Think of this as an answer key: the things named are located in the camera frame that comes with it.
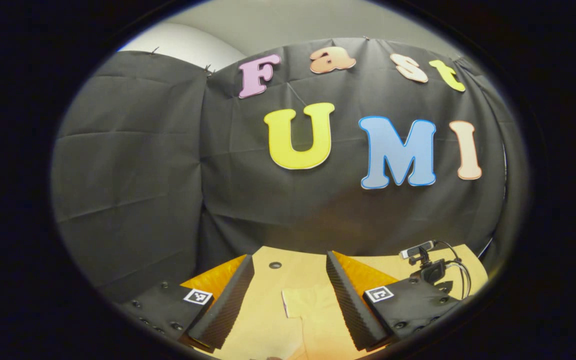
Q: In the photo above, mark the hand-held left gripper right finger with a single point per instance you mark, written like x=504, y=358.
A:
x=350, y=305

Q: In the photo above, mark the black backdrop cloth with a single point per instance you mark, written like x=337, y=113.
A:
x=168, y=150

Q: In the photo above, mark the black webcam on clamp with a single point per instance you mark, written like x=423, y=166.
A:
x=430, y=272

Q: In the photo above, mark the pale orange T-shirt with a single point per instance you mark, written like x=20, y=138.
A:
x=318, y=320

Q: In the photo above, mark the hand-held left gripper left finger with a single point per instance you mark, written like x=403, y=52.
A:
x=228, y=310

